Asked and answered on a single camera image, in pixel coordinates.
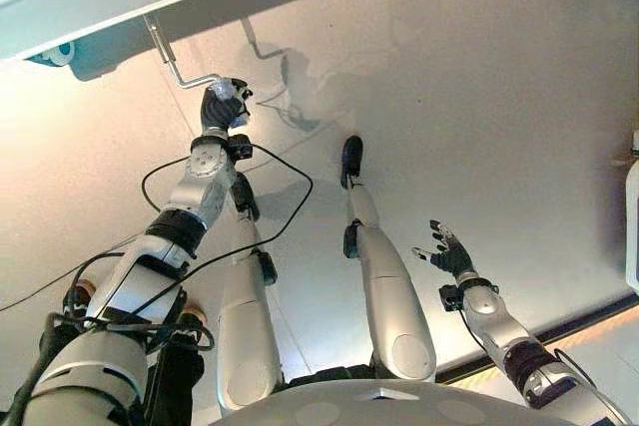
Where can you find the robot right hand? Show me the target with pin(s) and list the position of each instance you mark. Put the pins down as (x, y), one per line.
(451, 257)

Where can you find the robot leg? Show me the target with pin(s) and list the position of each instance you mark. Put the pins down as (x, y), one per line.
(247, 316)
(394, 296)

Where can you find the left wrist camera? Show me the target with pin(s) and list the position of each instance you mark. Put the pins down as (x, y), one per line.
(242, 146)

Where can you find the robot right leg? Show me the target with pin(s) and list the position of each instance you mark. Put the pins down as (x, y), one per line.
(394, 296)

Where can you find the robot silver torso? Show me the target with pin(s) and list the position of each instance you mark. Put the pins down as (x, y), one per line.
(369, 406)

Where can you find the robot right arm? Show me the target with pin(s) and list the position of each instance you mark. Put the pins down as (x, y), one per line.
(504, 331)

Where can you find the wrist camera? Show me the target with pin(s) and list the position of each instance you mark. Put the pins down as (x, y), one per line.
(449, 297)
(242, 146)

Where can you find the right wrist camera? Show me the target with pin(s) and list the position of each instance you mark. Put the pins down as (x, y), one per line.
(449, 297)

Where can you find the white furniture piece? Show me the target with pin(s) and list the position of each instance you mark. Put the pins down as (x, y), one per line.
(633, 226)

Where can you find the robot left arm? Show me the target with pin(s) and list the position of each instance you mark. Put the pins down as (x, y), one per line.
(150, 266)

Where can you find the robot left leg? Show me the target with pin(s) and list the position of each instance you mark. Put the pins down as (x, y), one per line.
(247, 316)

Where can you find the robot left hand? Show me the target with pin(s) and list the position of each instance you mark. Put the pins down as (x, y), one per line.
(218, 109)

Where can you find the white blue bed caster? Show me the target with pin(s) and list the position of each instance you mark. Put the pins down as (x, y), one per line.
(59, 53)

